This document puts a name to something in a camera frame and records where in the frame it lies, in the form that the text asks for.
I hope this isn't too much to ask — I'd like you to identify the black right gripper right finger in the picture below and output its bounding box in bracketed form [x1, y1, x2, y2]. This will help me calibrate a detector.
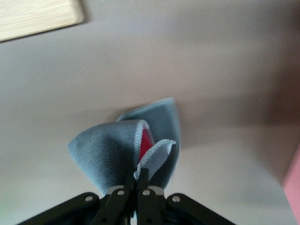
[137, 167, 235, 225]

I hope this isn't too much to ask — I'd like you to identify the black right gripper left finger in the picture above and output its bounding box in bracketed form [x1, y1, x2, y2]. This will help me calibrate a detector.
[23, 168, 137, 225]

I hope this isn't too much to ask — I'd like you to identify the grey and pink cloth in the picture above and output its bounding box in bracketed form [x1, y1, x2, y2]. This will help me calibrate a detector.
[67, 97, 182, 195]

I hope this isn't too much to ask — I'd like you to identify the pink plastic bin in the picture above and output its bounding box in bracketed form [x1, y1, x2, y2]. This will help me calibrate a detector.
[282, 142, 300, 225]

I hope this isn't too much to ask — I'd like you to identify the wooden cutting board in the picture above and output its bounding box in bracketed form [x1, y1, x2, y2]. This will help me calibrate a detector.
[0, 0, 85, 43]

